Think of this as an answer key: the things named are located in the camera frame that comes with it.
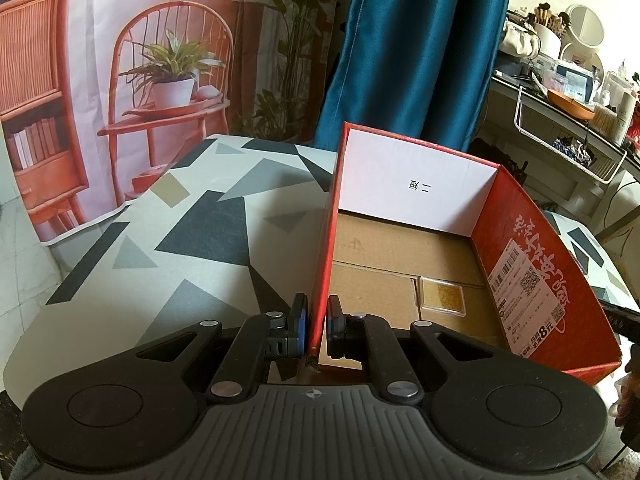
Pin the clear cotton swab box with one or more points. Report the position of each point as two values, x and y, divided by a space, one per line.
607 120

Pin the clear storage boxes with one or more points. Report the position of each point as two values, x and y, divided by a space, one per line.
575 80

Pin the gold item in clear case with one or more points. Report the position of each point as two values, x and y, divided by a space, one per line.
443 292

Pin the red cardboard box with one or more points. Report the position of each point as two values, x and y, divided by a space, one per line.
380 255

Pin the blue curtain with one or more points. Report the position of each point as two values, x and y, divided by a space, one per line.
425 35

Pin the grey desk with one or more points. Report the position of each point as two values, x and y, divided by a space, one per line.
540 160

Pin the round white mirror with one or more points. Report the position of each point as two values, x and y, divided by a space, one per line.
585 25

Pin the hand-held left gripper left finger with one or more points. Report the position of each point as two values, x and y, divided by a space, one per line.
300 326

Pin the white cup of makeup brushes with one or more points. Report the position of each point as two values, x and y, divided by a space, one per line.
547 40

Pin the white cloth bag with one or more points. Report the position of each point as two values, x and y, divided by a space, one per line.
517 40

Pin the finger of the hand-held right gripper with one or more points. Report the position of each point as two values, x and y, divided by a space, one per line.
625 322

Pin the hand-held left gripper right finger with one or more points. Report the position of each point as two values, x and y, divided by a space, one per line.
332 331

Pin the printed furniture backdrop cloth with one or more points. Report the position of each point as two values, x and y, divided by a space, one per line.
90 35

